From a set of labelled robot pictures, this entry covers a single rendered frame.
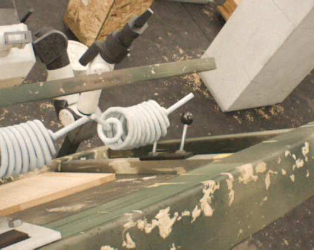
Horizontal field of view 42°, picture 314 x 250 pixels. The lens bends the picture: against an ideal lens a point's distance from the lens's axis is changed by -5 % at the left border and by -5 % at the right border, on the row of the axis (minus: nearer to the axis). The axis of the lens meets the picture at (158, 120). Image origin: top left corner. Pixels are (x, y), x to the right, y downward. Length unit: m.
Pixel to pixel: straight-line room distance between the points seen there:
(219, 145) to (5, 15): 0.83
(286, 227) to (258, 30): 1.63
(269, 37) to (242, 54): 0.32
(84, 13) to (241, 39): 1.33
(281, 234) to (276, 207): 2.87
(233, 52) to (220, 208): 3.26
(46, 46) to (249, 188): 1.07
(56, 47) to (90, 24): 1.96
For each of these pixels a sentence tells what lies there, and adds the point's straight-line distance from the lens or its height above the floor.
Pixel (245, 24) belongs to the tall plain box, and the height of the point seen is 0.76.
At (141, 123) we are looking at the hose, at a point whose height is 1.88.
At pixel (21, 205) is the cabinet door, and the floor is 1.30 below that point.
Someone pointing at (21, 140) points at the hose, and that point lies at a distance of 0.52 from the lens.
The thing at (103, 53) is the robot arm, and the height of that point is 1.46.
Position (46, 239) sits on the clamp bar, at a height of 1.94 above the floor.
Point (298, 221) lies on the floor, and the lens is 3.74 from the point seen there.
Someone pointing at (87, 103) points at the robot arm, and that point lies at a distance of 1.52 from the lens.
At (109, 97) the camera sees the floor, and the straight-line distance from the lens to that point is 3.39.
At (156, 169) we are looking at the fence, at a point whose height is 1.39.
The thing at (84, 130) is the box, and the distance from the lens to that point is 1.95.
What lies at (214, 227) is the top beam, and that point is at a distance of 0.54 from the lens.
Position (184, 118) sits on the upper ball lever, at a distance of 1.20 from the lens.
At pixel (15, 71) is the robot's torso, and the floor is 1.29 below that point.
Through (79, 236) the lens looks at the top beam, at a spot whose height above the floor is 1.94.
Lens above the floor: 2.32
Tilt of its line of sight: 42 degrees down
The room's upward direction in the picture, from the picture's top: 35 degrees clockwise
